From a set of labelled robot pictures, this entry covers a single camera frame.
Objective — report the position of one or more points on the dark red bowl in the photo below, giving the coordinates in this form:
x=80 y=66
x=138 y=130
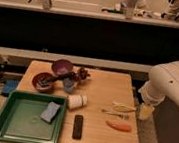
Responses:
x=37 y=86

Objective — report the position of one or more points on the purple bowl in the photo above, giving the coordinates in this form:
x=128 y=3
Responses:
x=62 y=66

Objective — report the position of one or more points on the green plastic tray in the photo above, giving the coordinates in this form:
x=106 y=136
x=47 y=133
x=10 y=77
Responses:
x=20 y=118

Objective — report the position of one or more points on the black ladle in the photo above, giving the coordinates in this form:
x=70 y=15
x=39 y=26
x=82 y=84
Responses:
x=57 y=77

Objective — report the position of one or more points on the yellow handled fork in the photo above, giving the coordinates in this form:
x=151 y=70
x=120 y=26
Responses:
x=125 y=117

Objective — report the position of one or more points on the blue sponge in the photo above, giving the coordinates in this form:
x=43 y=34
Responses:
x=50 y=112

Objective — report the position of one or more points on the wooden table board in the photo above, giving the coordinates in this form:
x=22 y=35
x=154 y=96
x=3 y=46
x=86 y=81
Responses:
x=102 y=90

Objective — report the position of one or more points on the orange carrot toy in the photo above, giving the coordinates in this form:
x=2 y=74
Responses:
x=119 y=127

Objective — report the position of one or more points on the blue power box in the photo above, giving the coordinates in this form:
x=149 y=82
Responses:
x=9 y=86

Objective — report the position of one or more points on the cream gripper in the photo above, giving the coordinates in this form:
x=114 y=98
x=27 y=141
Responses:
x=145 y=111

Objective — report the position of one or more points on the white paper cup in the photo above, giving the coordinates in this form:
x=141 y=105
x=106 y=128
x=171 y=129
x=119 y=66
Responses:
x=76 y=101

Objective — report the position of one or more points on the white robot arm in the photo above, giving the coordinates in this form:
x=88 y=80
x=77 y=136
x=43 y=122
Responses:
x=163 y=82

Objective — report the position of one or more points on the black remote control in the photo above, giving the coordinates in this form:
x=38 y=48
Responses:
x=78 y=126

